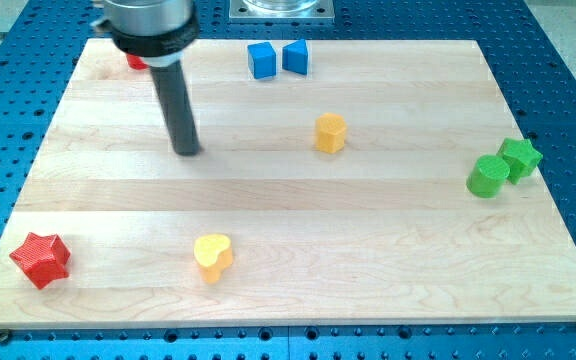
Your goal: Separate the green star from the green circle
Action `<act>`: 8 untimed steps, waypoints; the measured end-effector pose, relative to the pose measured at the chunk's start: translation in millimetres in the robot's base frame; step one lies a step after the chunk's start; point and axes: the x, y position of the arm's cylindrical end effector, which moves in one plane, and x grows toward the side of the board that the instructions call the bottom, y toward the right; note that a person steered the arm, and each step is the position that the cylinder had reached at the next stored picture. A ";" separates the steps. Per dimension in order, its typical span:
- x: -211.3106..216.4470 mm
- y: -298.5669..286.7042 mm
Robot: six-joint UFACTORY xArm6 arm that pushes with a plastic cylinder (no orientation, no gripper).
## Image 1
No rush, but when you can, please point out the light wooden board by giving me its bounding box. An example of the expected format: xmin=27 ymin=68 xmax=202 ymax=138
xmin=0 ymin=39 xmax=576 ymax=329

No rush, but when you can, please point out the blue perforated metal table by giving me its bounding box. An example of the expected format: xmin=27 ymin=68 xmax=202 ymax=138
xmin=0 ymin=1 xmax=576 ymax=359

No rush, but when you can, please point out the yellow heart block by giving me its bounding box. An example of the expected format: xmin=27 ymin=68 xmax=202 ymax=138
xmin=193 ymin=234 xmax=234 ymax=284

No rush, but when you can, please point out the blue cube block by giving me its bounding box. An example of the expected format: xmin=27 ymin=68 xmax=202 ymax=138
xmin=247 ymin=42 xmax=277 ymax=79

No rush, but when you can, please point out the red block behind arm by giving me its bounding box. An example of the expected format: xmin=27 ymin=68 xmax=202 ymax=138
xmin=125 ymin=54 xmax=148 ymax=70

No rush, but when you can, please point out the yellow hexagon block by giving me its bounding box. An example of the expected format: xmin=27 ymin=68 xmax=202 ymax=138
xmin=315 ymin=113 xmax=347 ymax=154

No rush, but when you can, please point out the red star block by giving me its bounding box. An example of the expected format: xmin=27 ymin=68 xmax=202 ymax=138
xmin=9 ymin=232 xmax=71 ymax=290

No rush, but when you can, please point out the green circle block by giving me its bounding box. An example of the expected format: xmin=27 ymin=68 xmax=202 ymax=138
xmin=466 ymin=155 xmax=510 ymax=198

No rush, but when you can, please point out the green star block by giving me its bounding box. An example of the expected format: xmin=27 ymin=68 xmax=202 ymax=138
xmin=497 ymin=138 xmax=543 ymax=185

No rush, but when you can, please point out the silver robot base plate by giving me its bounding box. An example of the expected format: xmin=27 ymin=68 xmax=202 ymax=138
xmin=228 ymin=0 xmax=335 ymax=23

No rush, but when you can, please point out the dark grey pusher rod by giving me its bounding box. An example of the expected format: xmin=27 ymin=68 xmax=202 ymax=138
xmin=150 ymin=61 xmax=200 ymax=156

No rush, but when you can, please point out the blue triangle block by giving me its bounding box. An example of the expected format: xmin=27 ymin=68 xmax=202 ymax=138
xmin=282 ymin=39 xmax=309 ymax=75

